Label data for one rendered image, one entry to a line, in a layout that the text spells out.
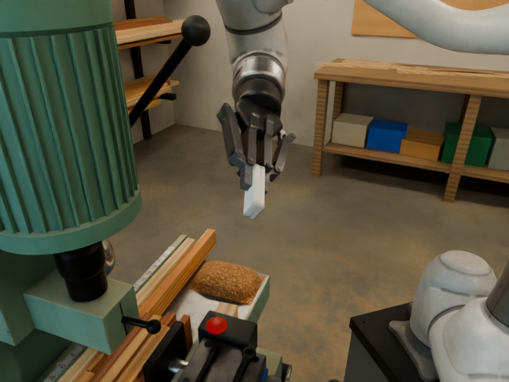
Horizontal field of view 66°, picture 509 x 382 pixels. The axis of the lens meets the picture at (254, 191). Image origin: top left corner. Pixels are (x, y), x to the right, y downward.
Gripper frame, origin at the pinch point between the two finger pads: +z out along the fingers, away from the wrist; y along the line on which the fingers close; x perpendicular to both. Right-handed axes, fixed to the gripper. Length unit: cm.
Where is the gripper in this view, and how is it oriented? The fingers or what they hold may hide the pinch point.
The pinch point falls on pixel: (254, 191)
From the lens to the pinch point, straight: 52.1
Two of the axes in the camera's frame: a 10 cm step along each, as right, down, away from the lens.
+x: 4.9, -5.5, -6.8
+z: -0.3, 7.7, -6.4
